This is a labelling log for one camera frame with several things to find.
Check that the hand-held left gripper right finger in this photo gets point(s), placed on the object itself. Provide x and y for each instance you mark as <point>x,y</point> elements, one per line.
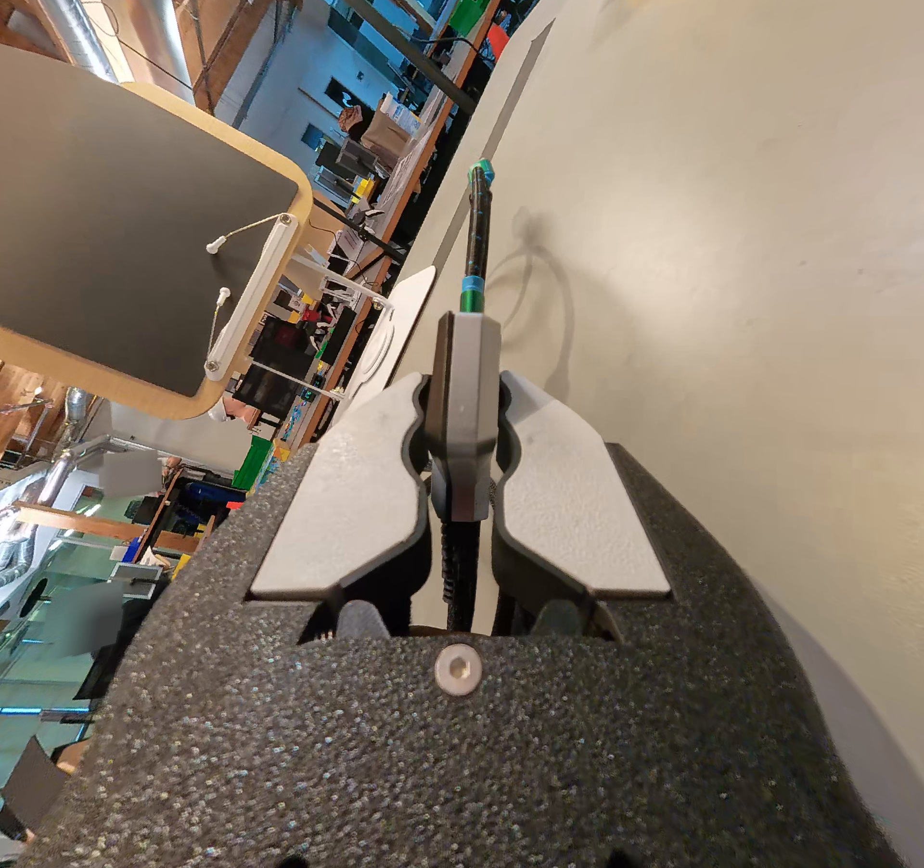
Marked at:
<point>577,507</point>

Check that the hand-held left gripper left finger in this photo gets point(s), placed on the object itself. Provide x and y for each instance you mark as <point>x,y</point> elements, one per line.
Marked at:
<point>346,507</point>

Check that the grey adapter block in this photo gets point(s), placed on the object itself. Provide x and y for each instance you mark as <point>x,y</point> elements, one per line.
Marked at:
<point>465,391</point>

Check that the black equipment rack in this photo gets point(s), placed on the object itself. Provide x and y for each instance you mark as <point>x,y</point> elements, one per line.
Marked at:
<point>281,377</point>

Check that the wooden workbench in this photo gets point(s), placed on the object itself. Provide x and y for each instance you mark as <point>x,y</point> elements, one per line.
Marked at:
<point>426,153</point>

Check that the brown paper bag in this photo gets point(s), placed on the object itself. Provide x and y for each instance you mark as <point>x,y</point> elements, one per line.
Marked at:
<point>386,139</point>

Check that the red orange object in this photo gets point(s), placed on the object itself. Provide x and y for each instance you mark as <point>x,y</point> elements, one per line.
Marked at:
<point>496,39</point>

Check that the silver ventilation duct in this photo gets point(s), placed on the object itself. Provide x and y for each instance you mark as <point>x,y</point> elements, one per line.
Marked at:
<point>65,9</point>

